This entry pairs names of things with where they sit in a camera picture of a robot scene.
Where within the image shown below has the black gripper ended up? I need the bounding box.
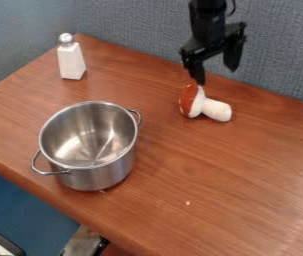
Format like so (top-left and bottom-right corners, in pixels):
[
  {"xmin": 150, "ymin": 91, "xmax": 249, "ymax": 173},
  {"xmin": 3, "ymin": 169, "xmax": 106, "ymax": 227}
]
[{"xmin": 180, "ymin": 6, "xmax": 248, "ymax": 85}]

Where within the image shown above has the red and white toy mushroom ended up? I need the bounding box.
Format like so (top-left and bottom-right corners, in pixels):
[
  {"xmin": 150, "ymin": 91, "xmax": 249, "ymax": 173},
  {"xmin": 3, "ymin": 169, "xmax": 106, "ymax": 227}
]
[{"xmin": 180, "ymin": 84, "xmax": 233, "ymax": 122}]

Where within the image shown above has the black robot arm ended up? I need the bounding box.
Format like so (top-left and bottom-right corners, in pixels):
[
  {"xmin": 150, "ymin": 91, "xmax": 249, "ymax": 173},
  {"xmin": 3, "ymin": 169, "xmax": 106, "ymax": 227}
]
[{"xmin": 180, "ymin": 0, "xmax": 248, "ymax": 86}]

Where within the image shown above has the stainless steel pot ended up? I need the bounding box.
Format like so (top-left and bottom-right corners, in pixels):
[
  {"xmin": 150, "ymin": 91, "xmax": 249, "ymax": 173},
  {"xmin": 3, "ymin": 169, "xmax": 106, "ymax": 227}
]
[{"xmin": 31, "ymin": 101, "xmax": 144, "ymax": 191}]

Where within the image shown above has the white salt shaker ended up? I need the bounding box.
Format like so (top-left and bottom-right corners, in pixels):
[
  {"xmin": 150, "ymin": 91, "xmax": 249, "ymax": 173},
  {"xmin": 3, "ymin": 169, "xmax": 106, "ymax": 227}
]
[{"xmin": 58, "ymin": 33, "xmax": 87, "ymax": 80}]

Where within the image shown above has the grey table leg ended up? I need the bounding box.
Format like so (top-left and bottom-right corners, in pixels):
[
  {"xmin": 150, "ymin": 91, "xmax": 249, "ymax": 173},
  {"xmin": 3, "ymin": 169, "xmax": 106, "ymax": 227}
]
[{"xmin": 59, "ymin": 225, "xmax": 110, "ymax": 256}]

